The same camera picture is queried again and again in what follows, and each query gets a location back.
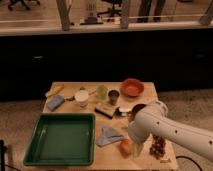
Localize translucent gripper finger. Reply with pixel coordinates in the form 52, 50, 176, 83
133, 143, 144, 158

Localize orange apple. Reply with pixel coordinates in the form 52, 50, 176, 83
119, 139, 132, 155

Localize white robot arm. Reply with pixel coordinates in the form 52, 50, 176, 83
127, 101, 213, 162

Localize small metal cup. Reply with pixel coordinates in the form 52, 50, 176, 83
108, 90, 120, 105

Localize translucent green cup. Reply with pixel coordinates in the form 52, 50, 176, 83
96, 85, 108, 100

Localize white paper cup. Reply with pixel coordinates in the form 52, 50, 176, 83
74, 90, 89, 107

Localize bunch of dark grapes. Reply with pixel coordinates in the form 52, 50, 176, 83
149, 135, 166, 159

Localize folded blue-grey cloth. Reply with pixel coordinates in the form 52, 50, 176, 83
96, 126, 124, 147

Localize dark brown bowl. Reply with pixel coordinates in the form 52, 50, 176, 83
130, 104, 146, 122

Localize small black white object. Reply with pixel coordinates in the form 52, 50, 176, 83
115, 107, 131, 117

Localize orange bowl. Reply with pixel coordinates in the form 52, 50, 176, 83
120, 78, 144, 97

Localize green plastic tray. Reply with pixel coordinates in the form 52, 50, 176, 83
23, 114, 95, 166

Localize blue sponge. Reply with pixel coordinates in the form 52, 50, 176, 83
47, 95, 65, 111

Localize yellow banana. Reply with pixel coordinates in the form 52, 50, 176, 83
45, 85, 64, 98

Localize black floor cable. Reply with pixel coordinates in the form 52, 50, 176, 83
175, 154, 204, 171

